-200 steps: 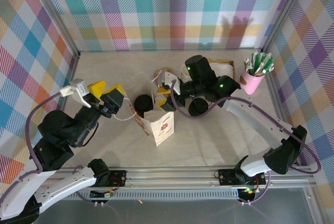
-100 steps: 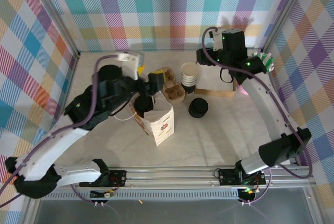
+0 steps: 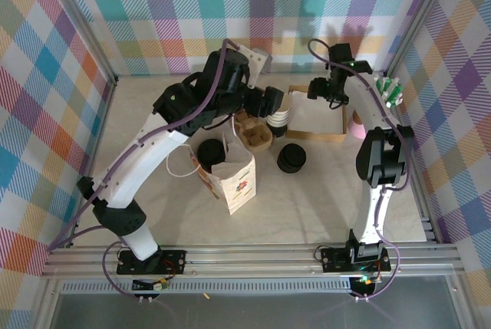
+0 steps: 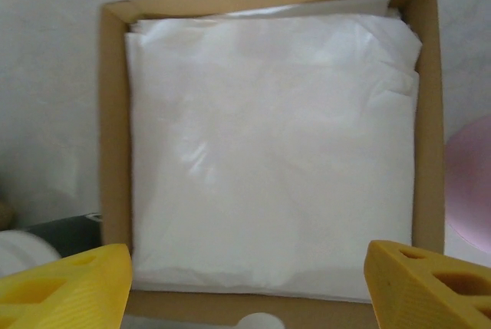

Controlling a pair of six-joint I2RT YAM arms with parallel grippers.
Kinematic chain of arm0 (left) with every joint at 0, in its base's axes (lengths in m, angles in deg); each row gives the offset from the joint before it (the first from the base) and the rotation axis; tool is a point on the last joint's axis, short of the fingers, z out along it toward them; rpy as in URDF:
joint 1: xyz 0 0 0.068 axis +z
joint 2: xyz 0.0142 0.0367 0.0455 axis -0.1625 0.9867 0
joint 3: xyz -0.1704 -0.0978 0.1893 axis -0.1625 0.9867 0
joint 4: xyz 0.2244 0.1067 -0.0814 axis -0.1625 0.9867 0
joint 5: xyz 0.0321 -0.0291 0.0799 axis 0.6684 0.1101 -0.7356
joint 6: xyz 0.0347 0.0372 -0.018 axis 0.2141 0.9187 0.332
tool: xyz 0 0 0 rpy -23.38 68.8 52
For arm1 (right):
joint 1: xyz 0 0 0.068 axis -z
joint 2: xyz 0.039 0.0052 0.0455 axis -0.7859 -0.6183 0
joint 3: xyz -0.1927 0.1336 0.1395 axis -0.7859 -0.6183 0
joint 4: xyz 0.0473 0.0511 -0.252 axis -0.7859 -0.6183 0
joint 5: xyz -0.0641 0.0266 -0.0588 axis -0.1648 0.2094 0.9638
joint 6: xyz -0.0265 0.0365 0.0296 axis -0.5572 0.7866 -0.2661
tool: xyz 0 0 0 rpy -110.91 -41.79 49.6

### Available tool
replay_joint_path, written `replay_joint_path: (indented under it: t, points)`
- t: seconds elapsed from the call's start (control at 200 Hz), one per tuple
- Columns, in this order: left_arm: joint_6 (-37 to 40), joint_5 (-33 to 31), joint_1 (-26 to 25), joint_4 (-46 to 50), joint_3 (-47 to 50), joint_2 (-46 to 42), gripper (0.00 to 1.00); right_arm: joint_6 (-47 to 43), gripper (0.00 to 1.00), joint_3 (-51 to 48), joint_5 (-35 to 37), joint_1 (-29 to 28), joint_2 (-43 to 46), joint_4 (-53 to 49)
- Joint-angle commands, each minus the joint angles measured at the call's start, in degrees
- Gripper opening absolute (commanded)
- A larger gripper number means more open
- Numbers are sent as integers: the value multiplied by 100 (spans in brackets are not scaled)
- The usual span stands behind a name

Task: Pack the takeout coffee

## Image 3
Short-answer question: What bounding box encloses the black cup lid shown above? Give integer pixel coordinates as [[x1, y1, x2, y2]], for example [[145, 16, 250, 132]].
[[196, 139, 227, 166]]

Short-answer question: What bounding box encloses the white paper gift bag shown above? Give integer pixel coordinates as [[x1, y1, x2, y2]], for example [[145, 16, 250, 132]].
[[166, 116, 257, 215]]

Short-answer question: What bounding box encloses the paper cup stack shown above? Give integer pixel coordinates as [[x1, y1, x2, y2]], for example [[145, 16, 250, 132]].
[[265, 93, 295, 138]]

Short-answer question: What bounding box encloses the brown pulp cup carrier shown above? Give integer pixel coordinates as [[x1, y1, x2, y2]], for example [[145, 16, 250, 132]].
[[232, 109, 274, 153]]

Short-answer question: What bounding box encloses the brown cardboard napkin box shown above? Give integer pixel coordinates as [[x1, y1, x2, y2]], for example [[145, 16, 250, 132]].
[[285, 84, 348, 144]]

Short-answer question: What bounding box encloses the black lid stack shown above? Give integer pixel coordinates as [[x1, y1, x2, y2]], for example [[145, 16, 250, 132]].
[[276, 143, 308, 175]]

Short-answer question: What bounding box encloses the small controller board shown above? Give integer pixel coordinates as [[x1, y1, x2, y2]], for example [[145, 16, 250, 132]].
[[131, 277, 172, 292], [349, 274, 379, 294]]

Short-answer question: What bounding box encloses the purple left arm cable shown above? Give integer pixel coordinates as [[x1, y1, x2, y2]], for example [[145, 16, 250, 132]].
[[45, 38, 242, 301]]

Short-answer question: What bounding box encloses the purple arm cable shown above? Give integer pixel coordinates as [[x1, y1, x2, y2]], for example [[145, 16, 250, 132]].
[[45, 38, 242, 301], [308, 38, 416, 303]]

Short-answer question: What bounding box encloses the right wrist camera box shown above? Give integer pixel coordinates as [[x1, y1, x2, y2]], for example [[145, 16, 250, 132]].
[[328, 42, 356, 64]]

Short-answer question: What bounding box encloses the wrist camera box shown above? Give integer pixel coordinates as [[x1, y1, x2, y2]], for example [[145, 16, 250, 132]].
[[328, 42, 356, 64], [236, 44, 274, 89]]

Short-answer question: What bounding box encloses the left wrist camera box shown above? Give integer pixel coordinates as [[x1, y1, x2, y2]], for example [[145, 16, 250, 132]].
[[236, 44, 274, 89]]

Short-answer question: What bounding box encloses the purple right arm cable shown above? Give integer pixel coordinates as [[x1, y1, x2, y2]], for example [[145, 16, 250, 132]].
[[308, 38, 416, 303]]

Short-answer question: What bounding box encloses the aluminium frame floor rail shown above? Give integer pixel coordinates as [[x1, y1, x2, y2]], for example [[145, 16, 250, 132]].
[[32, 75, 119, 329], [385, 74, 440, 245]]

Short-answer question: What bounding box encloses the aluminium frame post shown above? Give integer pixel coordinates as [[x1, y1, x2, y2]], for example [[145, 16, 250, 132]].
[[38, 0, 119, 88], [381, 0, 463, 79]]

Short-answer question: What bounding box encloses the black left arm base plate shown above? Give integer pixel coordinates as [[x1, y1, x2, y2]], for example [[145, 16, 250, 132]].
[[117, 247, 188, 277]]

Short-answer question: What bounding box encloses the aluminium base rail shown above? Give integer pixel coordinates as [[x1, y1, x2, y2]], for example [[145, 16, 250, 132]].
[[40, 243, 463, 281]]

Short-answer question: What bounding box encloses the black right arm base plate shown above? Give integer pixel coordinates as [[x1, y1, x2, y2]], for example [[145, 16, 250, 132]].
[[318, 247, 393, 273]]

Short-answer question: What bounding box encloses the grey slotted cable duct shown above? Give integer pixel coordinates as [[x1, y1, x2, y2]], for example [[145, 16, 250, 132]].
[[61, 281, 356, 296]]

